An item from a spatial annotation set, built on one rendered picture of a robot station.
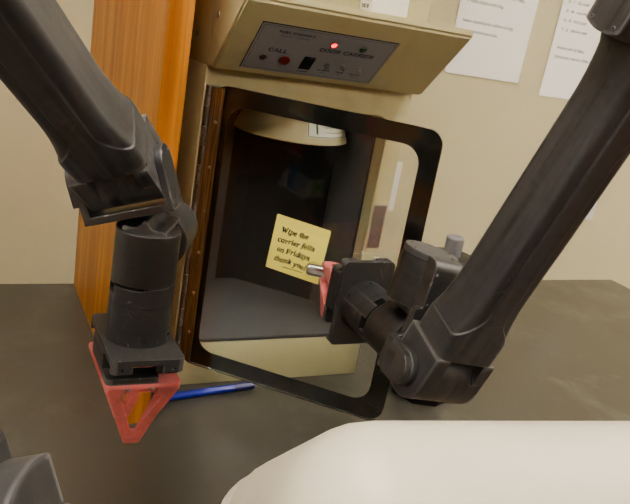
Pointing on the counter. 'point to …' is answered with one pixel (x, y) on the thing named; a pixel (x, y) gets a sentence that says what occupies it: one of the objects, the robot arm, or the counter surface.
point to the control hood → (254, 16)
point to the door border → (200, 219)
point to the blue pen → (212, 390)
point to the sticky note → (296, 247)
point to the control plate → (268, 41)
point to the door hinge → (192, 198)
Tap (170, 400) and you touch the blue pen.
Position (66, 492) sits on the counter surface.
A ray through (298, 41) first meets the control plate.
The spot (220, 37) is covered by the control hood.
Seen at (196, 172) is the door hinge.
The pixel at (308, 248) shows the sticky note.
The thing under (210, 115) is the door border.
